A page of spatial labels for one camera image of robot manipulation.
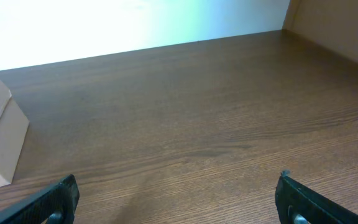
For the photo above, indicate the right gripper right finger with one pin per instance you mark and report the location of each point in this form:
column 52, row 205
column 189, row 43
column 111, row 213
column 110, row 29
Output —
column 296, row 203

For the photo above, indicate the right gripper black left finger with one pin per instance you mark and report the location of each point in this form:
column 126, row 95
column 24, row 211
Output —
column 54, row 204

